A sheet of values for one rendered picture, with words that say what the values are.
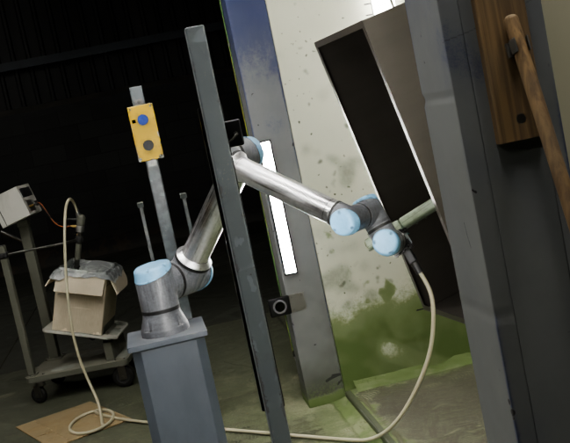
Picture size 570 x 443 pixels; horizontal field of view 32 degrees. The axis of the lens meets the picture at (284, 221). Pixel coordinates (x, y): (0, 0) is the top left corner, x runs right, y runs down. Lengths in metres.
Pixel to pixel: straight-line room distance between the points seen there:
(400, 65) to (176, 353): 1.35
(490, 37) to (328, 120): 2.92
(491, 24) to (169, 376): 2.41
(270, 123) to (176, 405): 1.42
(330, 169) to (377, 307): 0.69
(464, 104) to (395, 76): 1.80
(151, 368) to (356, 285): 1.26
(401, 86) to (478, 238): 1.82
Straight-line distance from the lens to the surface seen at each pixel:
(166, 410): 3.80
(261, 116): 4.50
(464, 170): 1.69
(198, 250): 3.83
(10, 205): 6.10
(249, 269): 2.56
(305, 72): 4.54
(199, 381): 3.78
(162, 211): 4.68
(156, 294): 3.78
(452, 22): 1.67
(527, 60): 1.65
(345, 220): 3.22
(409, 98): 3.48
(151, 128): 4.61
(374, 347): 4.69
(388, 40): 3.47
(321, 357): 4.65
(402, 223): 3.65
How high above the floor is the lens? 1.38
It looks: 6 degrees down
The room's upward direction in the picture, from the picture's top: 12 degrees counter-clockwise
